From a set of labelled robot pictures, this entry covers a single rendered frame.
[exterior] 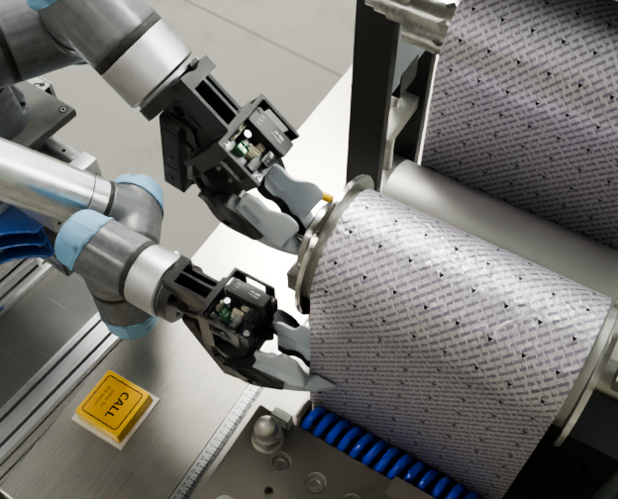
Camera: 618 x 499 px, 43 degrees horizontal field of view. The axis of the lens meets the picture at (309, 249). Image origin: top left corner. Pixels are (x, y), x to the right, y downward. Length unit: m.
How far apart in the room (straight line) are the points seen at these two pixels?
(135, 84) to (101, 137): 1.95
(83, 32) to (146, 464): 0.56
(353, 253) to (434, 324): 0.09
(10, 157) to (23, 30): 0.27
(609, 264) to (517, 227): 0.09
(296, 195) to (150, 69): 0.19
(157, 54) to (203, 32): 2.27
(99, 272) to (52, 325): 1.09
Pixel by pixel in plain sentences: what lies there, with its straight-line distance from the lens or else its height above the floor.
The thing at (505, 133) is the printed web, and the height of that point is 1.30.
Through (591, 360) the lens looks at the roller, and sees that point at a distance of 0.67.
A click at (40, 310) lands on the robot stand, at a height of 0.21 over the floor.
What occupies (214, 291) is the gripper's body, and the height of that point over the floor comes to 1.16.
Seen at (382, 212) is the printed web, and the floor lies 1.31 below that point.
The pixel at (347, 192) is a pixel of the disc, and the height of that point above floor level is 1.32.
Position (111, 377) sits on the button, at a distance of 1.07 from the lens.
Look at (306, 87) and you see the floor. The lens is 2.71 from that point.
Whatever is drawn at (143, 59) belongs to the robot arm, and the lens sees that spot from 0.69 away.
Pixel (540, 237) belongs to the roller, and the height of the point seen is 1.23.
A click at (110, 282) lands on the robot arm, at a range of 0.90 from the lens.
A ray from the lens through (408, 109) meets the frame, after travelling 1.14.
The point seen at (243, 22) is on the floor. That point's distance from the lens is 2.98.
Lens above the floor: 1.86
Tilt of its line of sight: 55 degrees down
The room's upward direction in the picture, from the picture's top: straight up
